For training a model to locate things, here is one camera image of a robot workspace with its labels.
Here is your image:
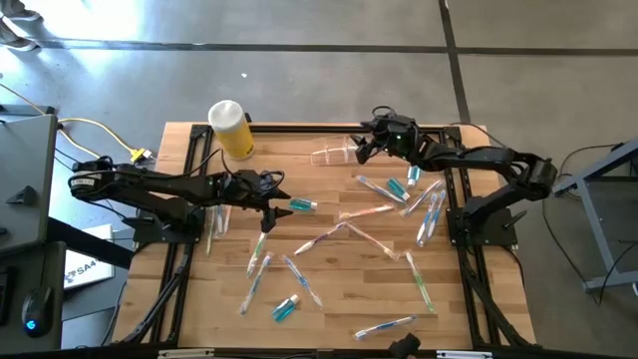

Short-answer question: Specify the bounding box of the white label strip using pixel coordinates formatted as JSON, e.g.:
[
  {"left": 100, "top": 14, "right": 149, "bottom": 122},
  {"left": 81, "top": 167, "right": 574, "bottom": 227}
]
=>
[
  {"left": 158, "top": 348, "right": 215, "bottom": 359},
  {"left": 436, "top": 349, "right": 494, "bottom": 359}
]

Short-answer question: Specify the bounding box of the person's shoe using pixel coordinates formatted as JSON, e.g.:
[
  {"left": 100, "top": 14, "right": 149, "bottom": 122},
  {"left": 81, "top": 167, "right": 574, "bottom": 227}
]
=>
[
  {"left": 0, "top": 0, "right": 44, "bottom": 23},
  {"left": 0, "top": 19, "right": 40, "bottom": 53}
]

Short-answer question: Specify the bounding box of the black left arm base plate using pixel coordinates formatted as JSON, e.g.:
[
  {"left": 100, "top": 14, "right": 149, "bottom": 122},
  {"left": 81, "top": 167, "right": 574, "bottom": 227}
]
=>
[{"left": 122, "top": 204, "right": 206, "bottom": 245}]

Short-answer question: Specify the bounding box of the black bracket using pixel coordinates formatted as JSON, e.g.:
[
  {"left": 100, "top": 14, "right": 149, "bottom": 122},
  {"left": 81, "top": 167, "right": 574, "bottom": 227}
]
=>
[{"left": 5, "top": 184, "right": 39, "bottom": 206}]

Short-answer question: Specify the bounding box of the black beam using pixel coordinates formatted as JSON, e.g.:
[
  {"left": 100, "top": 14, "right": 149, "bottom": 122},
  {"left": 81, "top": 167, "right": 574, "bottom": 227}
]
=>
[{"left": 47, "top": 216, "right": 136, "bottom": 270}]

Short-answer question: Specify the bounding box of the orange yellow toothbrush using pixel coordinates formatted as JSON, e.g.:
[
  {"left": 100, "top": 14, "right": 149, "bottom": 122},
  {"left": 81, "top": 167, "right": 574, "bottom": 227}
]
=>
[{"left": 343, "top": 220, "right": 402, "bottom": 262}]

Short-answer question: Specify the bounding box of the clear acrylic organizer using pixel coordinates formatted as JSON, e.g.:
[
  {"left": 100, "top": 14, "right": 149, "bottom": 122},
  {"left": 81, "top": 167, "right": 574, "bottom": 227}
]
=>
[{"left": 309, "top": 134, "right": 361, "bottom": 167}]

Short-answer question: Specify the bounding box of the yellow wipes canister white lid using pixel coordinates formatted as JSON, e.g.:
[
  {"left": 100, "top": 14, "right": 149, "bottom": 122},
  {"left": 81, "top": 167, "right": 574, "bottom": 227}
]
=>
[{"left": 207, "top": 99, "right": 256, "bottom": 162}]

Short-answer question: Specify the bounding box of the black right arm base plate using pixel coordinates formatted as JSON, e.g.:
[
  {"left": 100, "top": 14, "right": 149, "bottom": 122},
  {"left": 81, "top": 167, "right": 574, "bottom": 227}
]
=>
[{"left": 446, "top": 204, "right": 519, "bottom": 248}]

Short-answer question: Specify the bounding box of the white printed sign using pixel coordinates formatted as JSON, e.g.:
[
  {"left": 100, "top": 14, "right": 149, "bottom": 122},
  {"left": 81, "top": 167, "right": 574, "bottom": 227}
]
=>
[{"left": 63, "top": 223, "right": 117, "bottom": 291}]

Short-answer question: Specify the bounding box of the yellow cable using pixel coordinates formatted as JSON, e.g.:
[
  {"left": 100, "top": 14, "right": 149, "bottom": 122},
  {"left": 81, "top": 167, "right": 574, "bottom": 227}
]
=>
[{"left": 0, "top": 82, "right": 149, "bottom": 164}]

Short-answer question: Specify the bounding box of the small black device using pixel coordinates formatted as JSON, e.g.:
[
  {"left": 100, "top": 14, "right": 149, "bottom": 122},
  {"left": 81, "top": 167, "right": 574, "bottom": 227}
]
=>
[{"left": 388, "top": 332, "right": 423, "bottom": 359}]

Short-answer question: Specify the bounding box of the dark grey desk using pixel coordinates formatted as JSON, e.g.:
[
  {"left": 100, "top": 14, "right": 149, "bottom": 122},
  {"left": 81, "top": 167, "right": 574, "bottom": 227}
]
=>
[{"left": 0, "top": 241, "right": 67, "bottom": 355}]

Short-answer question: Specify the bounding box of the grey metal cart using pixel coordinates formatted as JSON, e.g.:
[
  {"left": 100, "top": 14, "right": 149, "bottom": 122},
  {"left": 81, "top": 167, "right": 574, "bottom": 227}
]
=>
[{"left": 550, "top": 138, "right": 638, "bottom": 295}]

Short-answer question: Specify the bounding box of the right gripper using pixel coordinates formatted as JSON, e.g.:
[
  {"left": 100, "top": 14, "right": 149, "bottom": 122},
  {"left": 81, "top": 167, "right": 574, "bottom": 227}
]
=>
[{"left": 349, "top": 114, "right": 426, "bottom": 167}]

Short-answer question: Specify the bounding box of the black computer mouse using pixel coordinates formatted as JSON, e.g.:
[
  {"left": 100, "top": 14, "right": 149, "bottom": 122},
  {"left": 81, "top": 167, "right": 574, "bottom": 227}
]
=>
[{"left": 20, "top": 286, "right": 54, "bottom": 339}]

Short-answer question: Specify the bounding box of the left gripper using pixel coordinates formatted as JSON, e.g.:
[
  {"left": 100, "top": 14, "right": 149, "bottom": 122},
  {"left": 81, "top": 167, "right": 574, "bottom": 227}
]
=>
[{"left": 218, "top": 168, "right": 295, "bottom": 235}]

